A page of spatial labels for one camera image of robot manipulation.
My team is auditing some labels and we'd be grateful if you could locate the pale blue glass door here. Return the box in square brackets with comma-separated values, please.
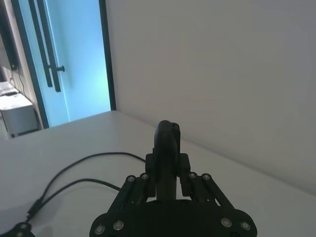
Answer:
[11, 0, 117, 129]

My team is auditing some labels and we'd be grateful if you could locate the black bolted round piece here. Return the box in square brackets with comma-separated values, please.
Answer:
[9, 221, 34, 237]

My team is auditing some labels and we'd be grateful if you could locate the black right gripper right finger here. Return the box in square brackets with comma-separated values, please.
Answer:
[172, 122, 236, 213]

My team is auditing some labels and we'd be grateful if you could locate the black cable connector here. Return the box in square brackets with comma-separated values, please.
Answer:
[25, 197, 44, 221]

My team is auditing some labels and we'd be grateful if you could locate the thin black cable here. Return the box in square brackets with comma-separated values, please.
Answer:
[39, 178, 121, 205]
[45, 152, 146, 198]

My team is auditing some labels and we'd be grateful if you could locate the dark door frame post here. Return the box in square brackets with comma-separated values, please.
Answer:
[99, 0, 117, 112]

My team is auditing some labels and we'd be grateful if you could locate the white low cabinet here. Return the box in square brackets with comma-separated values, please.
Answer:
[0, 81, 41, 138]

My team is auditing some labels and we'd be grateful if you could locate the white table cloth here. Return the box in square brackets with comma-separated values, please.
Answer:
[0, 110, 316, 237]

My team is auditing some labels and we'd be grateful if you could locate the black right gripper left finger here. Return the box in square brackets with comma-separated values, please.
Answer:
[106, 120, 178, 217]

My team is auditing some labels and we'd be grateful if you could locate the dark wall panel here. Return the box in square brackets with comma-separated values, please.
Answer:
[0, 0, 21, 70]

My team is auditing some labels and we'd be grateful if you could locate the black bar door handle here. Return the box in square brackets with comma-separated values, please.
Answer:
[28, 0, 65, 93]

